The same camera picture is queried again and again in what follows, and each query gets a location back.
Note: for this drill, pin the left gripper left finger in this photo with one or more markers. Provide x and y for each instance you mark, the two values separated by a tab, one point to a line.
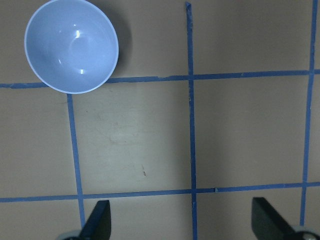
99	224

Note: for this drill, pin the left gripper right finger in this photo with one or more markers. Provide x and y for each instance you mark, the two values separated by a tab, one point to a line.
267	223

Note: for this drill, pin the blue bowl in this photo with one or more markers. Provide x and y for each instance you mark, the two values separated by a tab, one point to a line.
71	46

